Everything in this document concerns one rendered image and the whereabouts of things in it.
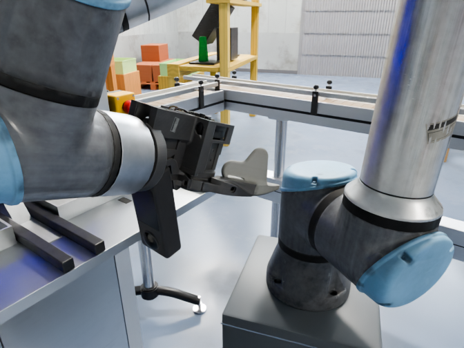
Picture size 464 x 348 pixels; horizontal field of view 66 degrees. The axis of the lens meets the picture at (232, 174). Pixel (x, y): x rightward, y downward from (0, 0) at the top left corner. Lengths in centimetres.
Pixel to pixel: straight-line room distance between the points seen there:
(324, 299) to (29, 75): 53
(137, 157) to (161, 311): 150
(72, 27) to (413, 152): 34
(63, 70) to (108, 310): 114
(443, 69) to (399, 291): 25
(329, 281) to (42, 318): 83
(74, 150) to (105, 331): 114
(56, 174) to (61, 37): 9
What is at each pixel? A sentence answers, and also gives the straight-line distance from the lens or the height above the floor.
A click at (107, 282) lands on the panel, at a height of 45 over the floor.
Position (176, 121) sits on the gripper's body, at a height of 114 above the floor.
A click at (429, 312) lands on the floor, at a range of 196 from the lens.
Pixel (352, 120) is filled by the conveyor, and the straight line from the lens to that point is 140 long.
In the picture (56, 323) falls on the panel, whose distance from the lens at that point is 122.
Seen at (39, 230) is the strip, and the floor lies 88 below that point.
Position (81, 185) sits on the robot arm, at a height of 112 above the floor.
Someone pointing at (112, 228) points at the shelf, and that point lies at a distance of 70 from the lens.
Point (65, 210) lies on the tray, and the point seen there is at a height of 90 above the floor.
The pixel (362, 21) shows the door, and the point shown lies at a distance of 859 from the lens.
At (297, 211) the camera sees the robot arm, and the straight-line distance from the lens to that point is 55.
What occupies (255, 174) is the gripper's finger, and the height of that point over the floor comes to 106.
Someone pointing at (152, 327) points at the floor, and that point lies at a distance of 172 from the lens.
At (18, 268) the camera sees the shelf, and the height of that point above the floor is 88.
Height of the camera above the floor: 124
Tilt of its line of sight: 24 degrees down
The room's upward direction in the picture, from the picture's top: straight up
